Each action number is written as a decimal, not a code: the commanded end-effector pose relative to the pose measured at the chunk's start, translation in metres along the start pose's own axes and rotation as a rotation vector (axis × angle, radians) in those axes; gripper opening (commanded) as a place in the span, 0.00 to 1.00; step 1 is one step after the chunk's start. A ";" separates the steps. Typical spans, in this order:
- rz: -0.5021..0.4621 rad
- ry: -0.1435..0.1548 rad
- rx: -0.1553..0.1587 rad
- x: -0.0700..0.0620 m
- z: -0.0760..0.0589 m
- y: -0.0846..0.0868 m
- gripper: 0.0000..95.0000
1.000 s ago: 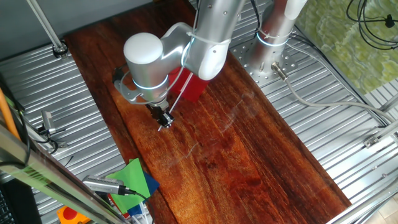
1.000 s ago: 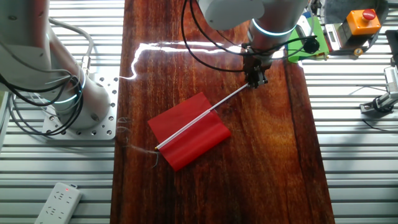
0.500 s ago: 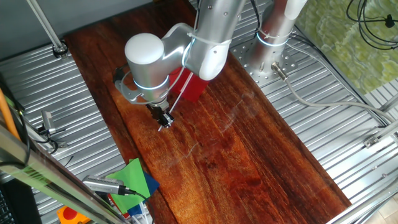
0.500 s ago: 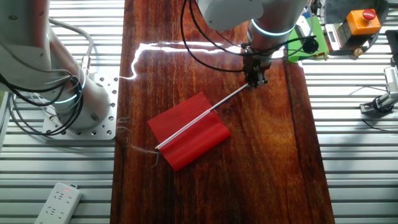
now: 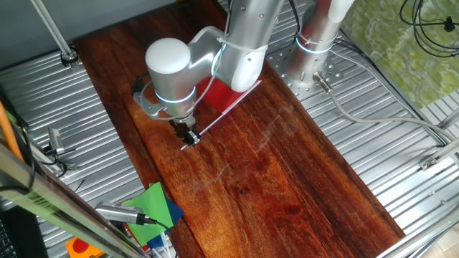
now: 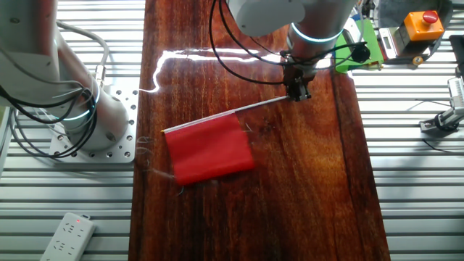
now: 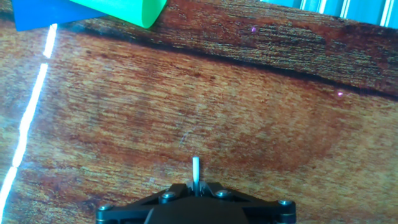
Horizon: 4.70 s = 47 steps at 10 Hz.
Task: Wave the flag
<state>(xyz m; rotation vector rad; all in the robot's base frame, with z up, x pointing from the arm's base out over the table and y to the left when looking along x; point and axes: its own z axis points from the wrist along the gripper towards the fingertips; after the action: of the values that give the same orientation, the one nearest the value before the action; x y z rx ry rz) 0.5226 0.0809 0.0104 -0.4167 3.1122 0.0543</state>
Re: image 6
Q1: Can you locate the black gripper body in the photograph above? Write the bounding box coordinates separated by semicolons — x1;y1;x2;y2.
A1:
282;61;315;96

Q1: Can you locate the orange emergency stop box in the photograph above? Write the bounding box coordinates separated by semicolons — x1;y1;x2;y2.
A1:
402;9;445;42

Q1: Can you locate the white power strip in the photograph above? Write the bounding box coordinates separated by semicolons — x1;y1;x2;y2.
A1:
39;212;97;261

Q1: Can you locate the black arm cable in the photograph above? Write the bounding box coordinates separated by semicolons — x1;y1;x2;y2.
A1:
208;0;368;86

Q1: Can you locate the small silver camera on stand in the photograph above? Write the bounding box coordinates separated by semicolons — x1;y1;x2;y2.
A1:
419;75;464;133

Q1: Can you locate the grey base cable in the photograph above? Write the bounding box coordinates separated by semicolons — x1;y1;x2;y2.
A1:
56;20;110;90

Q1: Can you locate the black base cable bundle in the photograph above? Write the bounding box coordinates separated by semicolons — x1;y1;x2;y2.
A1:
0;85;99;160

